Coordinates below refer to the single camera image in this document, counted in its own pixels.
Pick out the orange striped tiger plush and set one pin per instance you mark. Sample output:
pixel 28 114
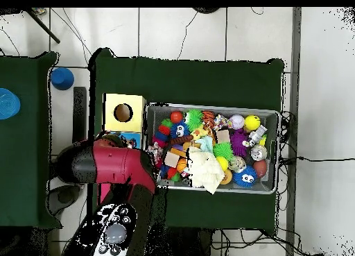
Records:
pixel 208 117

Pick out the cream muslin cloth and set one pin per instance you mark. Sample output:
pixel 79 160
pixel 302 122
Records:
pixel 205 170

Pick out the blue spiky toy with eyes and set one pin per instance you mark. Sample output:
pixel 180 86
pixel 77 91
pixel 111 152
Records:
pixel 245 181

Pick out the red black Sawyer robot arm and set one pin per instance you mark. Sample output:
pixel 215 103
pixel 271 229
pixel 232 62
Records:
pixel 116 164

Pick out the wooden box with three holes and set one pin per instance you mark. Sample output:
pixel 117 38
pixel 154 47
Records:
pixel 136 122

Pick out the shallow metal mesh bin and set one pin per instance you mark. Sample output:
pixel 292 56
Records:
pixel 249 113

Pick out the orange red ball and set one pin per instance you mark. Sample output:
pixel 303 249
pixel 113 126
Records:
pixel 176 116

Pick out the green spiky ball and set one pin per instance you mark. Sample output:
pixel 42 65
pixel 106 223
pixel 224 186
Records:
pixel 193 118

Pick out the light teal muslin cloth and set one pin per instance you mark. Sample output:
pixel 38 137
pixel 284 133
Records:
pixel 206 143

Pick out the dark green table cloth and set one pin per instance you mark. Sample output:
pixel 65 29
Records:
pixel 25 156
pixel 188 81

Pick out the white baseball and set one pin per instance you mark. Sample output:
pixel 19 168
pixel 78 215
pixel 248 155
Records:
pixel 237 122

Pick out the purple spiky toy with eyes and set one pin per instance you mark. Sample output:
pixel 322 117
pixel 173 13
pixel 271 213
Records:
pixel 239 140

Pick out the toy hamburger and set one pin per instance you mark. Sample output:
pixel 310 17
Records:
pixel 227 177

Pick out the yellow smiley ball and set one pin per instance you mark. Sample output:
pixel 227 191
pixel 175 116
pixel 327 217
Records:
pixel 252 122

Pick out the dark grey round seat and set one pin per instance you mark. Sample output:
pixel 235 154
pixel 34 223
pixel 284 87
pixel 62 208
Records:
pixel 65 196

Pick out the blue plastic cup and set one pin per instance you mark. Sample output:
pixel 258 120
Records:
pixel 62 79

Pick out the black round stand base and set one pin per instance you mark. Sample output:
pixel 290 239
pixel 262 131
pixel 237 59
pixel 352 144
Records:
pixel 206 9

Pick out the black pole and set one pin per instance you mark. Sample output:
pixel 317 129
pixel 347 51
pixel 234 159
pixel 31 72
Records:
pixel 44 28

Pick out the blue round lid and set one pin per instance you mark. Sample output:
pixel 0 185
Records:
pixel 8 104

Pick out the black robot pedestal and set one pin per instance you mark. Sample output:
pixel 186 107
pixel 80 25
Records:
pixel 194 243

